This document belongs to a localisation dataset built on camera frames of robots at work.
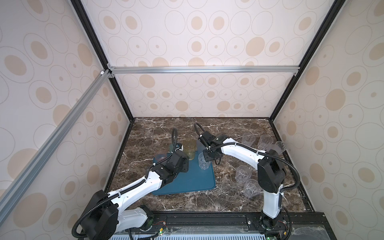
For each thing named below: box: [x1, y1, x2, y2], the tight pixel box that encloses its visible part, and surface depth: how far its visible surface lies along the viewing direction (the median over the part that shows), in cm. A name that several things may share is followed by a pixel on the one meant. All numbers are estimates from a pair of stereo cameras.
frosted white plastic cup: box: [266, 144, 282, 156], surface depth 99 cm
